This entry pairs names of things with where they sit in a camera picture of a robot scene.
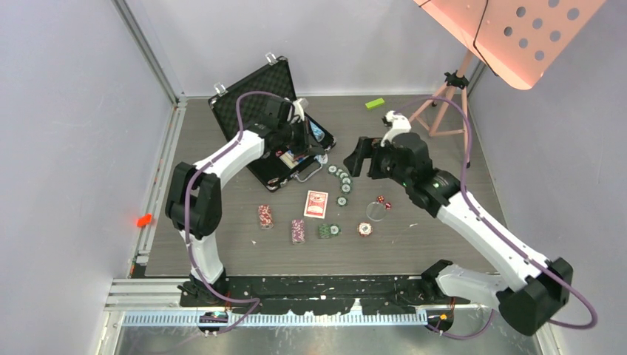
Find green 20 chip beside stack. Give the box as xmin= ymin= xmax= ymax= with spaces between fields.
xmin=329 ymin=224 xmax=341 ymax=236

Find red playing card box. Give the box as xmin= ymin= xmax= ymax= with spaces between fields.
xmin=303 ymin=190 xmax=329 ymax=219

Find green chip stack lying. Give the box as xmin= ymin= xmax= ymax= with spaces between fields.
xmin=318 ymin=223 xmax=332 ymax=239

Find purple white chip roll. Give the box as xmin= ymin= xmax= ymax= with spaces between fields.
xmin=291 ymin=219 xmax=305 ymax=245

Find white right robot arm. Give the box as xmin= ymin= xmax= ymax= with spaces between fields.
xmin=343 ymin=133 xmax=574 ymax=336

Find pink perforated panel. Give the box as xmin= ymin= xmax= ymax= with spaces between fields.
xmin=417 ymin=0 xmax=605 ymax=90

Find clear dealer button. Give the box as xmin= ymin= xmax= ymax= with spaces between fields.
xmin=366 ymin=201 xmax=387 ymax=222

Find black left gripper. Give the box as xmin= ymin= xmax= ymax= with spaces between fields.
xmin=278 ymin=117 xmax=325 ymax=157

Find red white chip roll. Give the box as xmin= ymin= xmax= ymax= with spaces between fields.
xmin=258 ymin=204 xmax=274 ymax=230

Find pink tripod stand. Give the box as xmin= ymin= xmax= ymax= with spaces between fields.
xmin=409 ymin=50 xmax=474 ymax=167

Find blue chip row in case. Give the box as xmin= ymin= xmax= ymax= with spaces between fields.
xmin=310 ymin=121 xmax=325 ymax=142

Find red 100 chip stack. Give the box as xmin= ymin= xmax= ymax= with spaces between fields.
xmin=357 ymin=222 xmax=373 ymax=237

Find black poker set case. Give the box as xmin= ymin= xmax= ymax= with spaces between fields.
xmin=198 ymin=56 xmax=336 ymax=192

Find green block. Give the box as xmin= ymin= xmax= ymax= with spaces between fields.
xmin=365 ymin=98 xmax=385 ymax=110

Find card deck in case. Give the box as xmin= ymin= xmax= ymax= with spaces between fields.
xmin=279 ymin=150 xmax=305 ymax=169

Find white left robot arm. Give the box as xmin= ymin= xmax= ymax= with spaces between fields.
xmin=166 ymin=91 xmax=311 ymax=306

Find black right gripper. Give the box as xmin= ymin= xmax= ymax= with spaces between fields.
xmin=343 ymin=136 xmax=412 ymax=189

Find green 20 chip lone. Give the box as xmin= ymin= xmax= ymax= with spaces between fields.
xmin=336 ymin=196 xmax=348 ymax=207

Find orange clip on rail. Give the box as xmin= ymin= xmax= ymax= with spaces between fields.
xmin=136 ymin=214 xmax=152 ymax=228

